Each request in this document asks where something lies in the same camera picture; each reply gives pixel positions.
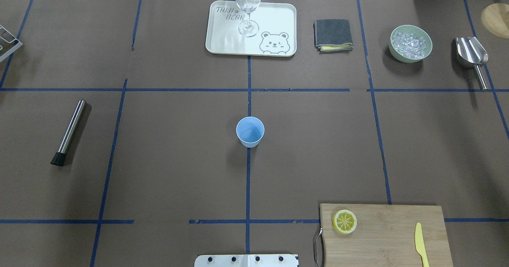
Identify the wooden cup tree stand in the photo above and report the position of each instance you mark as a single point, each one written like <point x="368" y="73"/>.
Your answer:
<point x="495" y="18"/>

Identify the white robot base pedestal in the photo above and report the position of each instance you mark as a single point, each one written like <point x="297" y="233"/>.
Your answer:
<point x="247" y="260"/>

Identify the yellow plastic knife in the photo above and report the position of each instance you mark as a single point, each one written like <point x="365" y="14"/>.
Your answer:
<point x="420" y="245"/>

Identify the grey folded cloth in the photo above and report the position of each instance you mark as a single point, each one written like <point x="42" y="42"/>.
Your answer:
<point x="333" y="35"/>

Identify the light blue plastic cup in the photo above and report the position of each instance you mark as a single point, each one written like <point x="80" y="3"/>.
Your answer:
<point x="250" y="131"/>

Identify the steel ice scoop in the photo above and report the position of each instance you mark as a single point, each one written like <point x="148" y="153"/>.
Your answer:
<point x="471" y="54"/>

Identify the lemon slice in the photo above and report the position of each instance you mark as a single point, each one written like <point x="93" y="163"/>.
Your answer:
<point x="344" y="222"/>

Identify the white wire cup rack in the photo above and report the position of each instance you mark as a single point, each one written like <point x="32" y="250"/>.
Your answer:
<point x="8" y="44"/>

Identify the clear wine glass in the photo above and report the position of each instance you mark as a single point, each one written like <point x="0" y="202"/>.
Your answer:
<point x="248" y="27"/>

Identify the steel muddler black tip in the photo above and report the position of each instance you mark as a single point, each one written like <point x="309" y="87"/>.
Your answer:
<point x="60" y="155"/>

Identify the bamboo cutting board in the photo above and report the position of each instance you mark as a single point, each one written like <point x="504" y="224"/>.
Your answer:
<point x="384" y="236"/>

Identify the cream bear serving tray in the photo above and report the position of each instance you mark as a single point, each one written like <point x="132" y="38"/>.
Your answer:
<point x="277" y="35"/>

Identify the green bowl of ice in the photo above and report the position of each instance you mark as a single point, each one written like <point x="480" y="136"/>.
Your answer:
<point x="410" y="44"/>

